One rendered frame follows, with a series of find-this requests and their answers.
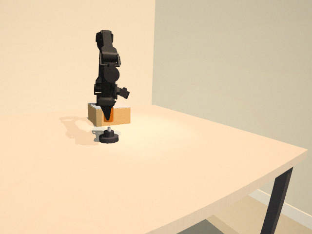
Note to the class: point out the dark grey round pedestal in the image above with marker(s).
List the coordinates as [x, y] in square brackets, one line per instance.
[108, 136]

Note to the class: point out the orange knob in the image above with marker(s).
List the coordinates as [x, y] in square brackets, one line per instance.
[111, 116]

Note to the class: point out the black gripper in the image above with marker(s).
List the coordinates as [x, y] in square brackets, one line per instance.
[107, 100]

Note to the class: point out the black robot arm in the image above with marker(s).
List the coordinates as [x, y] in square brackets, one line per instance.
[107, 70]

